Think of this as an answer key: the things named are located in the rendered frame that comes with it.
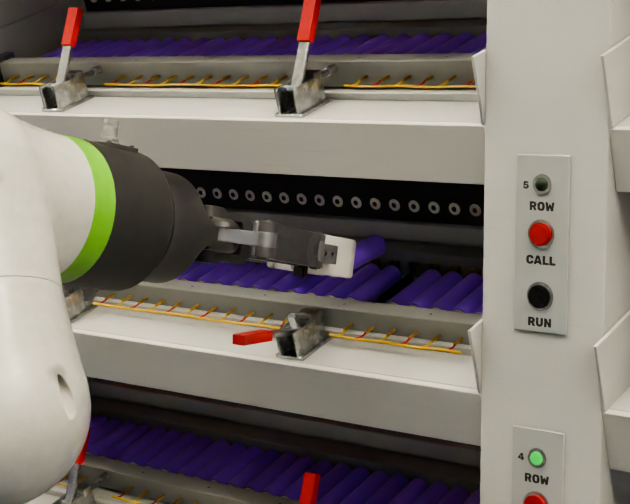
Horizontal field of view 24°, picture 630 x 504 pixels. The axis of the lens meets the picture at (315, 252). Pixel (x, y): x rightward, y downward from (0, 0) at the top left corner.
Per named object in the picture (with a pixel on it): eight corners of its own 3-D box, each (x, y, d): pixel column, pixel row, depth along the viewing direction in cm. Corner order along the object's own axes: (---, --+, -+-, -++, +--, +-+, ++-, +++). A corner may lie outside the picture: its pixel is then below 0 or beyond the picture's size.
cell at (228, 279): (272, 271, 133) (228, 301, 128) (257, 270, 134) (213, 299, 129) (268, 253, 132) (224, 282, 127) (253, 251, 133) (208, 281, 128)
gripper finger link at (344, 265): (294, 229, 108) (302, 230, 108) (349, 239, 114) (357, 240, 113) (289, 269, 108) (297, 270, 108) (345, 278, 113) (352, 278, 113)
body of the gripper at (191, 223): (181, 167, 93) (271, 187, 100) (88, 162, 98) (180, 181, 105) (167, 284, 92) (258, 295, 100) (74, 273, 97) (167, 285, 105)
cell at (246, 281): (290, 273, 131) (246, 303, 127) (274, 271, 133) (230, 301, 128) (286, 255, 131) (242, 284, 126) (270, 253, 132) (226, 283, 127)
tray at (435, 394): (490, 448, 105) (470, 331, 102) (-51, 352, 142) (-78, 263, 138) (609, 328, 120) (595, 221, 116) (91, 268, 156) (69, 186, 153)
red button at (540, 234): (548, 247, 99) (549, 223, 99) (528, 245, 100) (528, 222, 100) (555, 245, 100) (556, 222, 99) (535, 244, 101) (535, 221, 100)
